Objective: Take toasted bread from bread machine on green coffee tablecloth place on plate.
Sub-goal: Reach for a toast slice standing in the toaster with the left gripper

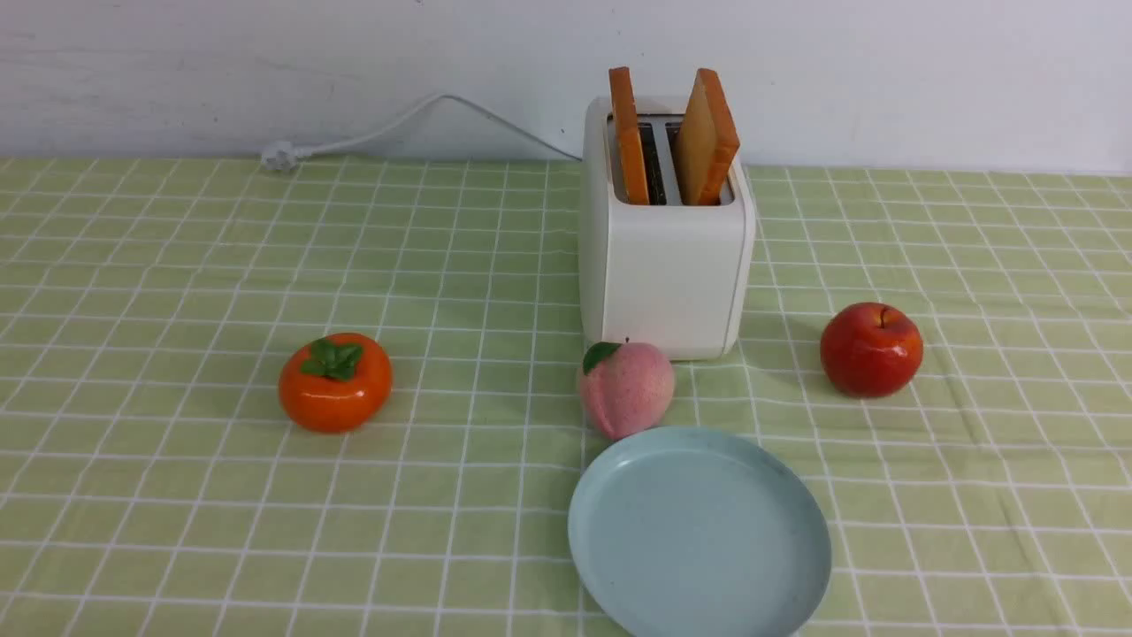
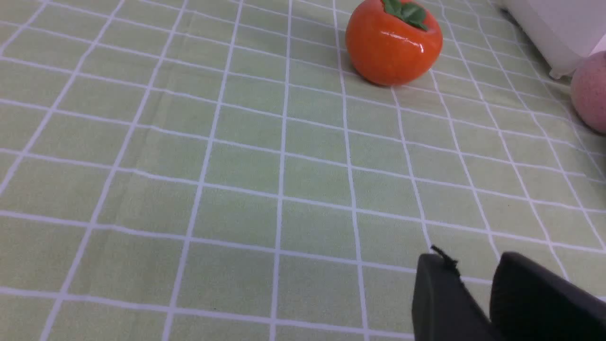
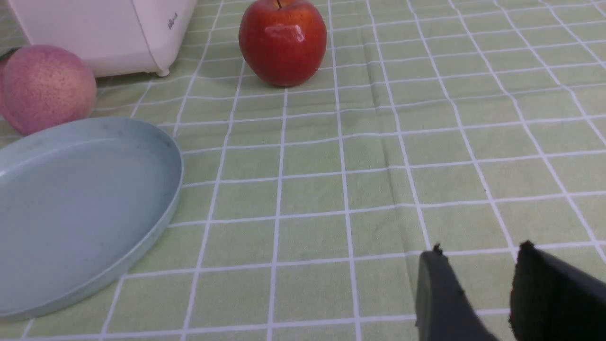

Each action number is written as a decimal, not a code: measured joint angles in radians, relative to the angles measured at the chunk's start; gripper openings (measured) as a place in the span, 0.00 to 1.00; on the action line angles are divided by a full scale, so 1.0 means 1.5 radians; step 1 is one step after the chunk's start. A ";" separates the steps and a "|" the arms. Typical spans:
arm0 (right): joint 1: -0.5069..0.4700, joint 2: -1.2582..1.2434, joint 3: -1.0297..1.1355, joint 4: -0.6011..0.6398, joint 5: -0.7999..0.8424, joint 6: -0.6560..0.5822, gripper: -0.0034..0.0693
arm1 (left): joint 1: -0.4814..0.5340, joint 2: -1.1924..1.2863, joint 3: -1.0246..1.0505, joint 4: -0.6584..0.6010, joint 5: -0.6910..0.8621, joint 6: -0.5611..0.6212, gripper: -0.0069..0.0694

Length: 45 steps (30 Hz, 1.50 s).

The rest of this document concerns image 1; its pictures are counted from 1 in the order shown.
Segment toasted bread slice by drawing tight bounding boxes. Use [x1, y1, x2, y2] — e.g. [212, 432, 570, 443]
[608, 64, 650, 205]
[674, 67, 740, 206]

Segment pink peach with leaf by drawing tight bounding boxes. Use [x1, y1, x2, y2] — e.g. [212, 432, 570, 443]
[578, 339, 675, 441]

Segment white two-slot toaster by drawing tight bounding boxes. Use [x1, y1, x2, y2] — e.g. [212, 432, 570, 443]
[577, 96, 757, 360]

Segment orange persimmon with green leaf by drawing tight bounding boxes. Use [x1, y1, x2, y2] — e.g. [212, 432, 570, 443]
[278, 332, 394, 434]

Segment light blue plate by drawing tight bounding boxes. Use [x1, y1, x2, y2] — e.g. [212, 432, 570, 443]
[567, 427, 833, 636]

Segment red apple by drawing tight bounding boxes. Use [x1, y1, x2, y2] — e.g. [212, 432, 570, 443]
[818, 302, 923, 399]

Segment green checkered tablecloth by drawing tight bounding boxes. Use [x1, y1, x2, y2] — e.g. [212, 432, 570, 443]
[1, 157, 1131, 636]

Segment white toaster power cord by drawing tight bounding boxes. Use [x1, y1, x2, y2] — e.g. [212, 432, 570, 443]
[260, 93, 584, 173]

